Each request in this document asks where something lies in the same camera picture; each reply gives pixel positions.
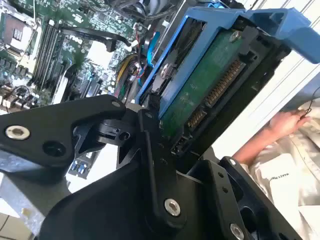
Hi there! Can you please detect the bare person hand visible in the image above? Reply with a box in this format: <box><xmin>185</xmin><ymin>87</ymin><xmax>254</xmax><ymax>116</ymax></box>
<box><xmin>270</xmin><ymin>109</ymin><xmax>313</xmax><ymax>138</ymax></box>

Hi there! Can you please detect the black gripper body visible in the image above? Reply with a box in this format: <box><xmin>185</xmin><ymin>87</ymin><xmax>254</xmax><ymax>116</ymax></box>
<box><xmin>36</xmin><ymin>159</ymin><xmax>223</xmax><ymax>240</ymax></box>

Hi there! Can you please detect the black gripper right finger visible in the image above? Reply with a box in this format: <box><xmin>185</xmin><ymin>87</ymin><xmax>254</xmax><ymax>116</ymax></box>
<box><xmin>187</xmin><ymin>155</ymin><xmax>303</xmax><ymax>240</ymax></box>

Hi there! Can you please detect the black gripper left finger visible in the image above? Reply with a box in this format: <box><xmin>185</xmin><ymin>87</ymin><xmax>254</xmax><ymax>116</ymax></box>
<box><xmin>0</xmin><ymin>94</ymin><xmax>189</xmax><ymax>230</ymax></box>

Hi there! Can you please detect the hard disk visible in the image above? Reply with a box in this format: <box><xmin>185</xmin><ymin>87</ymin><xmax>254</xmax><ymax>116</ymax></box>
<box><xmin>134</xmin><ymin>6</ymin><xmax>320</xmax><ymax>161</ymax></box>

